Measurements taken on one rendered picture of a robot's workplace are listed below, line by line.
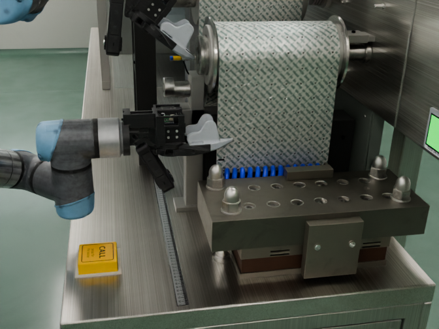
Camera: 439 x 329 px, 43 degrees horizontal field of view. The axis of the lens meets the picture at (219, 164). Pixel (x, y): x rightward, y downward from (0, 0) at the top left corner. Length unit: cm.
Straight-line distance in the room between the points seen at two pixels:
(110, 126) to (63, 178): 13
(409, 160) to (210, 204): 61
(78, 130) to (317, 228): 46
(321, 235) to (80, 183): 45
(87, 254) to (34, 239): 187
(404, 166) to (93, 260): 79
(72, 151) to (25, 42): 575
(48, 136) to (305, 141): 50
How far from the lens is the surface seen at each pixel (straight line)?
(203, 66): 106
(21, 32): 674
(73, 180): 105
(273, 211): 97
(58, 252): 279
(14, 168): 111
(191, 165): 118
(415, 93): 102
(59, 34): 669
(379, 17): 115
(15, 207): 325
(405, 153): 141
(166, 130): 103
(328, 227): 97
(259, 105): 107
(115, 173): 141
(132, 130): 104
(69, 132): 103
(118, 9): 105
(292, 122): 111
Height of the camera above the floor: 150
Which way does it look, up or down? 24 degrees down
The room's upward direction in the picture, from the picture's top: 2 degrees clockwise
